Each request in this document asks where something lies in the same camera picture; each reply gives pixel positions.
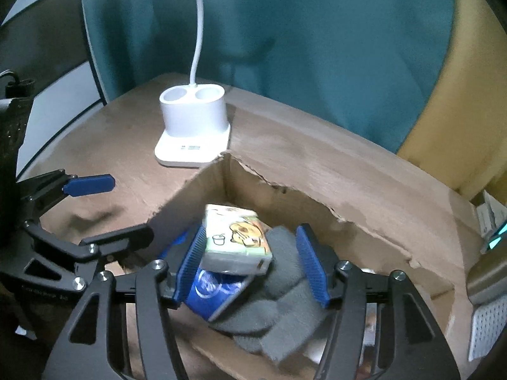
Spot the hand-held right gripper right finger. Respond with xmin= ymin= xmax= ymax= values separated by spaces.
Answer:
xmin=296 ymin=224 xmax=462 ymax=380

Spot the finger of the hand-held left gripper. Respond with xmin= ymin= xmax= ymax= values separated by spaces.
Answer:
xmin=22 ymin=222 xmax=154 ymax=290
xmin=16 ymin=169 xmax=116 ymax=222

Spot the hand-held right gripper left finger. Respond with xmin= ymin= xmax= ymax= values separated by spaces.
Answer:
xmin=42 ymin=225 xmax=207 ymax=380

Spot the grey cloth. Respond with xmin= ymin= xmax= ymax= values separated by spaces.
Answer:
xmin=210 ymin=225 xmax=337 ymax=365

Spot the blue packet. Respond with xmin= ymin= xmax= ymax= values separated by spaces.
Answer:
xmin=158 ymin=230 xmax=254 ymax=322

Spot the small printed carton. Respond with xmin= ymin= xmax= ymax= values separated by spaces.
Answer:
xmin=201 ymin=204 xmax=274 ymax=276

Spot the brown cardboard box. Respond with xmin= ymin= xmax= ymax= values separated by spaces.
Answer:
xmin=119 ymin=87 xmax=480 ymax=380

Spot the white desk lamp base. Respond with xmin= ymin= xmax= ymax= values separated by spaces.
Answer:
xmin=154 ymin=0 xmax=231 ymax=169

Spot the stainless steel tumbler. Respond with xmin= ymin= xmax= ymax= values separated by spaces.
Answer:
xmin=466 ymin=245 xmax=507 ymax=305

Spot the white paper box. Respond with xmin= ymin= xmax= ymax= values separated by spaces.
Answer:
xmin=473 ymin=190 xmax=507 ymax=230

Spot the white perforated basket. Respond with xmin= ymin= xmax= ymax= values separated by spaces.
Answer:
xmin=467 ymin=295 xmax=507 ymax=363

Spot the teal curtain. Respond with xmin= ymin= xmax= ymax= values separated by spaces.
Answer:
xmin=81 ymin=0 xmax=456 ymax=155

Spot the yellow curtain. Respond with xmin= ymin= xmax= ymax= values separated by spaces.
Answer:
xmin=396 ymin=0 xmax=507 ymax=202

